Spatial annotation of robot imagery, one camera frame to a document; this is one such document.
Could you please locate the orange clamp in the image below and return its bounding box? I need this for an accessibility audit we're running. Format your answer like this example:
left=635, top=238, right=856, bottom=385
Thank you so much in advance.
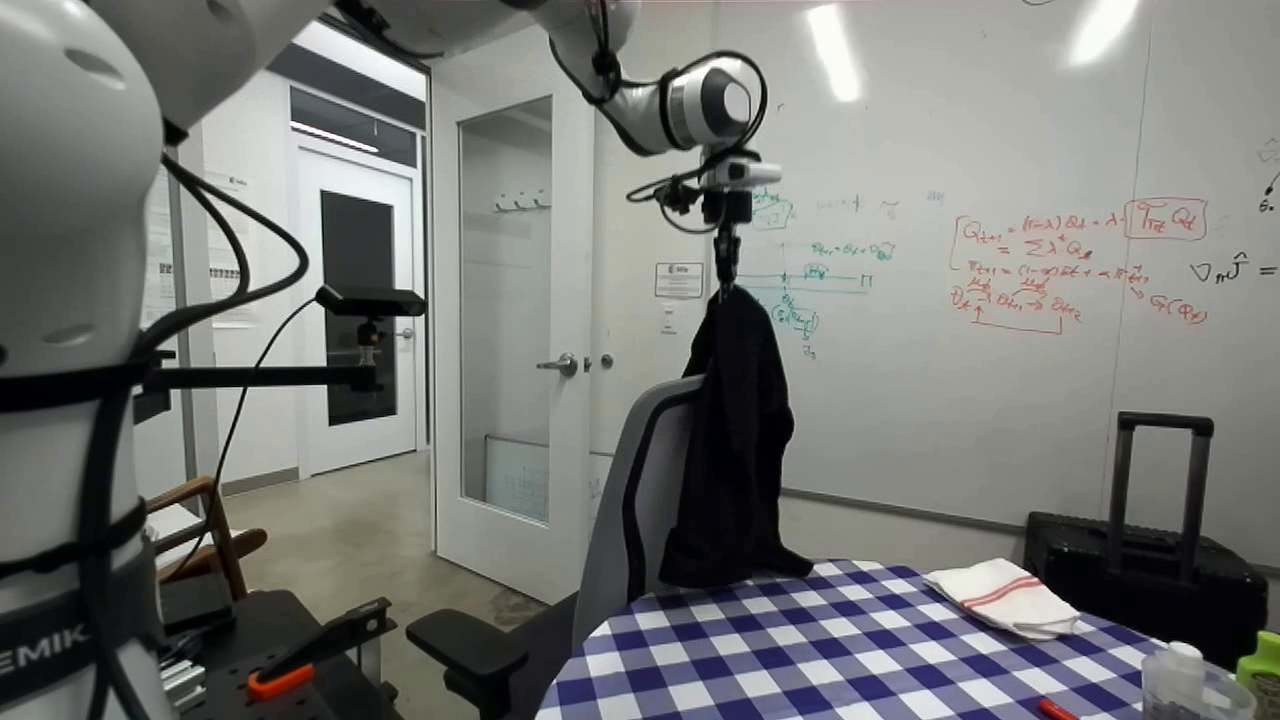
left=239, top=597, right=401, bottom=707

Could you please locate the white wall sign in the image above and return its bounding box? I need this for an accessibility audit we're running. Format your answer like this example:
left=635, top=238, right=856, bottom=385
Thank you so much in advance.
left=654, top=255, right=707, bottom=303

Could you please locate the white door with glass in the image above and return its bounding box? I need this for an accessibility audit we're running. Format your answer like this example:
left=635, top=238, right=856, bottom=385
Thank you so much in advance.
left=429, top=62, right=605, bottom=604

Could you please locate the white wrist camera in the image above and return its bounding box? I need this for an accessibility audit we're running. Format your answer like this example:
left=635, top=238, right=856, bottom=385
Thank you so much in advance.
left=691, top=155, right=783, bottom=193

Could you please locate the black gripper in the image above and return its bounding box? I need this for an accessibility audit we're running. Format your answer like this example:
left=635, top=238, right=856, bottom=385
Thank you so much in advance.
left=702, top=184, right=759, bottom=291

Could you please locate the black chair armrest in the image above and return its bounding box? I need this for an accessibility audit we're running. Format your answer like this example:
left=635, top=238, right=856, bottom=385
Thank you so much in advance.
left=404, top=607, right=532, bottom=720

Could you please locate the black camera on stand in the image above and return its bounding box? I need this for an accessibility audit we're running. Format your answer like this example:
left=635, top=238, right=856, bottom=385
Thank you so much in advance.
left=314, top=282, right=434, bottom=318

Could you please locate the grey mesh chair backrest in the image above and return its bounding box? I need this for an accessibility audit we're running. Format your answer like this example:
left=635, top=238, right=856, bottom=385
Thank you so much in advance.
left=573, top=376, right=707, bottom=645

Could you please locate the wooden chair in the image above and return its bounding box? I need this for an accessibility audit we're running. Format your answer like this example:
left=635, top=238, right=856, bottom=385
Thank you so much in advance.
left=138, top=472, right=271, bottom=604

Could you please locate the white towel with red stripes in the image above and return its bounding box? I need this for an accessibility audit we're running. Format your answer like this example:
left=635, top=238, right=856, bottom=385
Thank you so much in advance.
left=925, top=557, right=1092, bottom=645

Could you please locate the black cloth with white print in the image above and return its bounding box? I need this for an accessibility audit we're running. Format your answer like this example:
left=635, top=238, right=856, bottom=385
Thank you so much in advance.
left=656, top=280, right=817, bottom=591

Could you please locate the blue white checkered tablecloth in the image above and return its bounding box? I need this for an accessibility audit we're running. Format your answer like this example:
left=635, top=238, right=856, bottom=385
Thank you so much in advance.
left=532, top=557, right=1280, bottom=720

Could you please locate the green bottle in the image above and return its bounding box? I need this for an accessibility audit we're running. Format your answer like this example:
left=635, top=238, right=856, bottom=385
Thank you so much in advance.
left=1234, top=625, right=1280, bottom=720

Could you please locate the black suitcase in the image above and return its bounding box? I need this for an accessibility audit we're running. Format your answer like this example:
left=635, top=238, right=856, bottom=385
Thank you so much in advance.
left=1020, top=406, right=1273, bottom=670

